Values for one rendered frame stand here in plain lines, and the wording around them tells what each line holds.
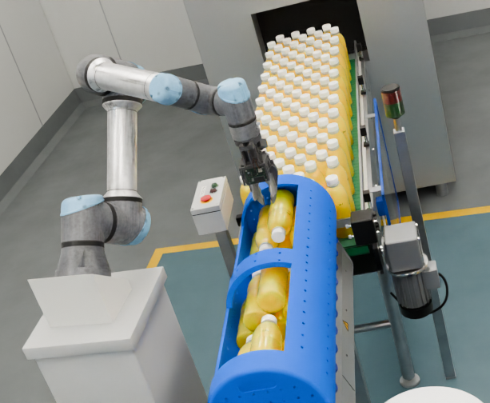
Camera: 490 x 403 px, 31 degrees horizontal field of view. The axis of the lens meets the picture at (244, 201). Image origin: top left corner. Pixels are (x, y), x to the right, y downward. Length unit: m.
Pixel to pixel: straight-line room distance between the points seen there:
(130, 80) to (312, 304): 0.74
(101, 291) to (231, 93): 0.61
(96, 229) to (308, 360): 0.75
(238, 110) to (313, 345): 0.62
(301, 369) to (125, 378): 0.64
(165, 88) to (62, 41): 5.31
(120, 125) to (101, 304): 0.53
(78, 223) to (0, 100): 4.24
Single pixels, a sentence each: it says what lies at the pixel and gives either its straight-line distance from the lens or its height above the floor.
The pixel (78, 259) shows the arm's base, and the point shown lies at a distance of 2.36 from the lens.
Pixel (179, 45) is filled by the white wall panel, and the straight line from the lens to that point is 7.14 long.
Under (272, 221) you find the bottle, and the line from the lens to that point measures 2.47.
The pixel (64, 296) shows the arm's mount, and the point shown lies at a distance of 2.37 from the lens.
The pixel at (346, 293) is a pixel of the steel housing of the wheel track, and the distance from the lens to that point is 2.65.
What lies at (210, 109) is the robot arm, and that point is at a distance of 2.27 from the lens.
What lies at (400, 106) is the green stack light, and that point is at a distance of 2.94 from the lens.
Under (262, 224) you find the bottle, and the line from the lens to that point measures 2.56.
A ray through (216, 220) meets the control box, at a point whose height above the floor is 1.05.
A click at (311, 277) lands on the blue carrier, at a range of 2.20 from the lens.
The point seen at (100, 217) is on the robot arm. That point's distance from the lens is 2.41.
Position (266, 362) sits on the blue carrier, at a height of 1.23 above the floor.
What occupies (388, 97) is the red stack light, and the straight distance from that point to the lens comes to 2.92.
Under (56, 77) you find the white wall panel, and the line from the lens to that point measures 7.37.
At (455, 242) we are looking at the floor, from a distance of 4.35.
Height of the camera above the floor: 2.41
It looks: 28 degrees down
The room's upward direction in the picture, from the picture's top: 18 degrees counter-clockwise
